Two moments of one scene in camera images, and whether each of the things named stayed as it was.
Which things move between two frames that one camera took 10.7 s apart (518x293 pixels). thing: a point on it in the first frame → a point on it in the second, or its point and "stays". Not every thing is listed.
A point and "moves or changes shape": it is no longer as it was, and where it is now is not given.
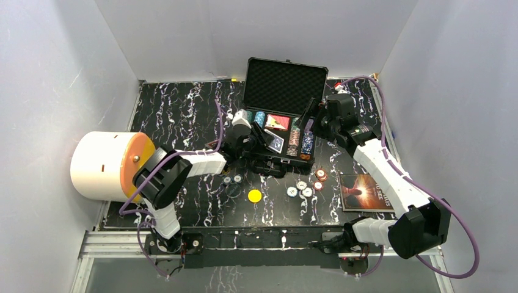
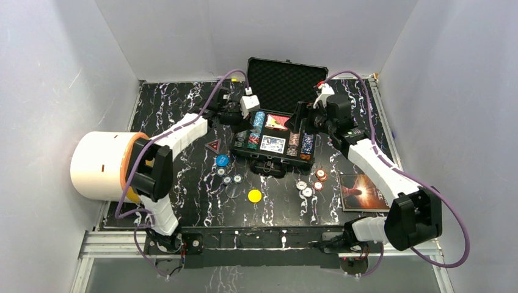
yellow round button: (255, 196) stays
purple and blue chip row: (307, 143) stays
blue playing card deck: (275, 142) moves or changes shape
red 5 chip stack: (321, 174) stays
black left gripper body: (256, 137) → (235, 118)
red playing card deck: (277, 122) stays
